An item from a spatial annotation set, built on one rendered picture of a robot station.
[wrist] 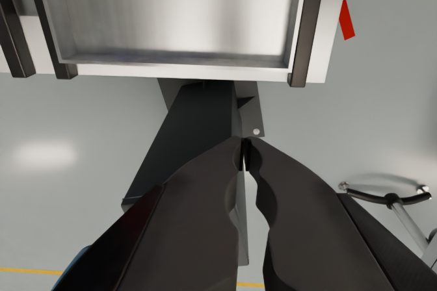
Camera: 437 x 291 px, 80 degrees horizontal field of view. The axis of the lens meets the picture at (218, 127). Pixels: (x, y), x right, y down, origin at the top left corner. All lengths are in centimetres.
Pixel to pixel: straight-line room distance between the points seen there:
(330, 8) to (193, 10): 15
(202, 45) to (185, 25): 3
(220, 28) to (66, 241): 214
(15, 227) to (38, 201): 37
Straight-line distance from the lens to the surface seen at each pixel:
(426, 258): 151
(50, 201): 207
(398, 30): 140
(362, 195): 166
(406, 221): 162
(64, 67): 37
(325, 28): 34
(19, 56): 40
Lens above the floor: 120
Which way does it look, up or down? 61 degrees down
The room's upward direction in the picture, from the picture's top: 174 degrees counter-clockwise
